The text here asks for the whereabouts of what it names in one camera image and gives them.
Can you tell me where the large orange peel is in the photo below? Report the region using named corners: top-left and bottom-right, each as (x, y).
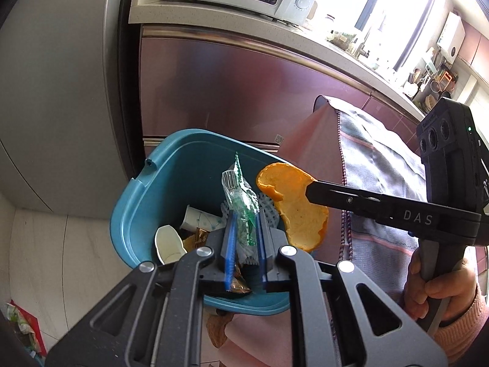
top-left (255, 162), bottom-right (330, 254)

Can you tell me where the grey refrigerator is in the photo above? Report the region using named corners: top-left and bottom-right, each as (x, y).
top-left (0, 0), bottom-right (161, 218)

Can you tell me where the teal plastic bin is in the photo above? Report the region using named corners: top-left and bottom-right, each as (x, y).
top-left (110, 129), bottom-right (318, 316)

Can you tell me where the blue dotted paper cup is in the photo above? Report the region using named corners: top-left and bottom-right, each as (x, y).
top-left (180, 205), bottom-right (226, 234)

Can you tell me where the white shell-shaped scrap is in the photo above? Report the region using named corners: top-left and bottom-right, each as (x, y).
top-left (154, 225), bottom-right (188, 266)

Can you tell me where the purple kitchen base cabinet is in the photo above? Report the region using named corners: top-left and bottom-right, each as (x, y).
top-left (128, 4), bottom-right (428, 161)

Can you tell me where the pink table cover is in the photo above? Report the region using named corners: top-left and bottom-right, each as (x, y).
top-left (208, 103), bottom-right (436, 367)

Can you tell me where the green clear plastic wrapper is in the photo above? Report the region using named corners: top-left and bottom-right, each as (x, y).
top-left (222, 152), bottom-right (261, 266)

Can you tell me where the white water heater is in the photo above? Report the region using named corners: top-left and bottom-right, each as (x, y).
top-left (436, 11), bottom-right (467, 60)

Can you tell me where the dark brown shiny wrapper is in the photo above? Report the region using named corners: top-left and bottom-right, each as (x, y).
top-left (229, 264), bottom-right (253, 295)

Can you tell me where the large white foam net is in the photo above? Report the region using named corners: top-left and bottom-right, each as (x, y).
top-left (222, 193), bottom-right (283, 234)

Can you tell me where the red green plastic bag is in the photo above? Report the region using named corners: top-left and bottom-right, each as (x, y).
top-left (4, 300), bottom-right (48, 360)

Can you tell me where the person's right hand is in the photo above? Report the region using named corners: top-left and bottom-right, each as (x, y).
top-left (403, 252), bottom-right (480, 327)

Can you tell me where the tan rounded object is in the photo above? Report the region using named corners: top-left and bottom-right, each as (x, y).
top-left (207, 313), bottom-right (233, 348)

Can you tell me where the purple wall cabinet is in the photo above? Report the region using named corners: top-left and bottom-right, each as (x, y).
top-left (458, 19), bottom-right (489, 81)

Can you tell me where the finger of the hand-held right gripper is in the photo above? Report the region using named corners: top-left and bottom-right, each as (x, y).
top-left (307, 179), bottom-right (386, 218)

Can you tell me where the green filled bag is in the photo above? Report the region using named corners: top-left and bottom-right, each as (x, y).
top-left (329, 31), bottom-right (358, 50)

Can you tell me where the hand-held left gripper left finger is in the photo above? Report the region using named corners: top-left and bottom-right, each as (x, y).
top-left (45, 214), bottom-right (239, 367)

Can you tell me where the grey checked tablecloth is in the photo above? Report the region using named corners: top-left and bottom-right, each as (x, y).
top-left (313, 95), bottom-right (478, 261)

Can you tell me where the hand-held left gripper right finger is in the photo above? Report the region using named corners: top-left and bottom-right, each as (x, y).
top-left (256, 212), bottom-right (448, 367)

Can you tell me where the dark framed window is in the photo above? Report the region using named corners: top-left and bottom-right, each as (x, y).
top-left (359, 0), bottom-right (447, 73)

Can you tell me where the metal kitchen faucet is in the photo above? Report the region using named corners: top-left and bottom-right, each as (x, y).
top-left (355, 31), bottom-right (373, 58)

